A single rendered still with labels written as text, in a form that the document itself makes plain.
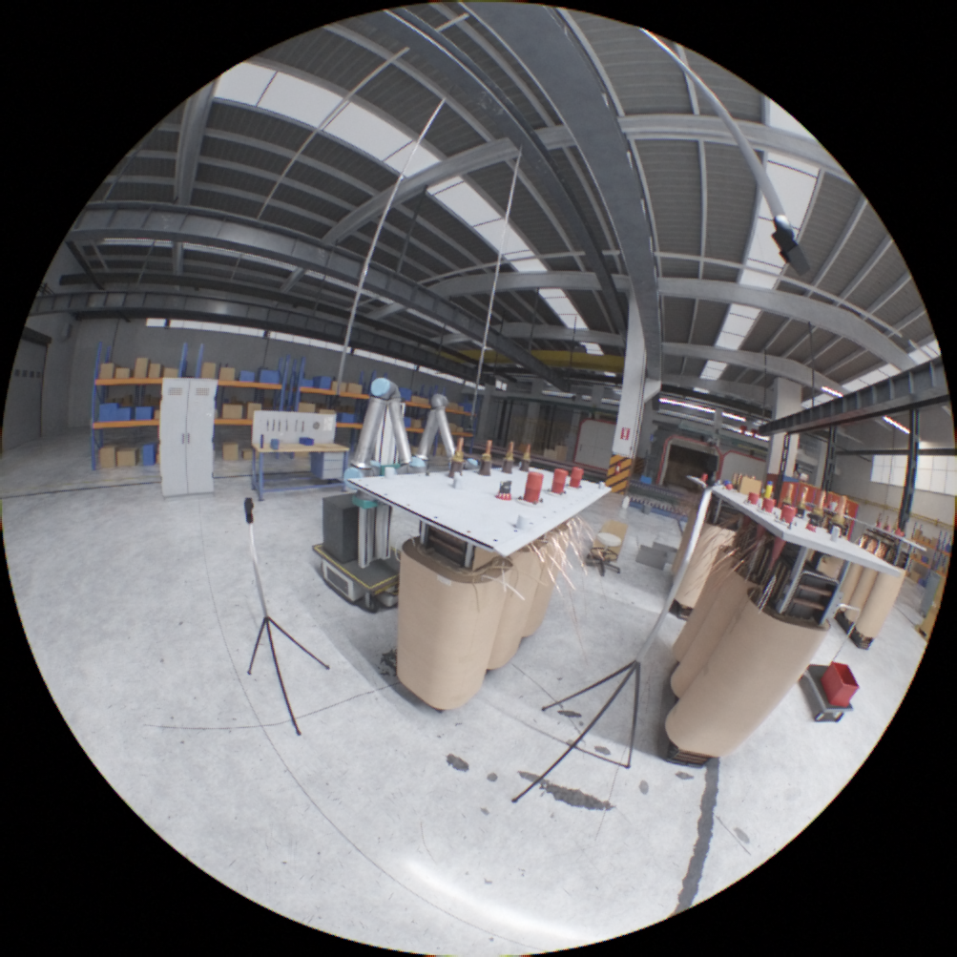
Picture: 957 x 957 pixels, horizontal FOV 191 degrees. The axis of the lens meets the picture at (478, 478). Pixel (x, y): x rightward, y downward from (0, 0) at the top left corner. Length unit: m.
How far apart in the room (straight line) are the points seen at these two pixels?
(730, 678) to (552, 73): 4.20
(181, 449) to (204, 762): 4.44
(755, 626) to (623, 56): 9.05
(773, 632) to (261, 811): 2.41
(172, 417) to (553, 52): 6.10
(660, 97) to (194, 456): 11.74
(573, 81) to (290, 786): 4.90
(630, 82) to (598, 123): 5.51
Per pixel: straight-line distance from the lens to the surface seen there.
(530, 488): 1.18
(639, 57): 8.77
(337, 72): 10.21
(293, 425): 5.96
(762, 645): 1.61
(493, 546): 0.73
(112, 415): 9.06
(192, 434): 5.36
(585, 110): 3.42
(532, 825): 1.76
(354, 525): 2.56
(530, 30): 3.16
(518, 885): 1.71
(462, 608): 1.17
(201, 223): 7.36
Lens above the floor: 1.65
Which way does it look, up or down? 11 degrees down
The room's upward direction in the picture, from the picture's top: 9 degrees clockwise
